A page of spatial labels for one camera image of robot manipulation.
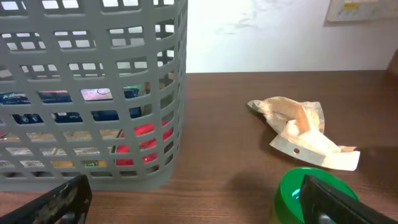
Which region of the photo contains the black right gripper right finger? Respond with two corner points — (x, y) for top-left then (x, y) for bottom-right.
(299, 174), (397, 224)

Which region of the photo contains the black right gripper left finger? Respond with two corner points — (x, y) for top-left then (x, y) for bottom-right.
(1, 174), (92, 224)

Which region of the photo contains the orange pasta package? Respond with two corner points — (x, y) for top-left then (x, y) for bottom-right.
(0, 121), (175, 170)

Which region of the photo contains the tissue pack multipack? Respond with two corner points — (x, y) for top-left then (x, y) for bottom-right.
(1, 85), (150, 124)

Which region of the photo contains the green lid jar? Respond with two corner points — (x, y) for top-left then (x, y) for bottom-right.
(269, 167), (359, 224)

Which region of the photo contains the crumpled beige pouch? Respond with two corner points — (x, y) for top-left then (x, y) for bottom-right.
(248, 96), (361, 171)

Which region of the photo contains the grey plastic basket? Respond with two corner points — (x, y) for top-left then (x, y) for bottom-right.
(1, 0), (188, 191)

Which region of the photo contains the wall panel sign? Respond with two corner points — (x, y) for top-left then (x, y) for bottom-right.
(326, 0), (397, 22)

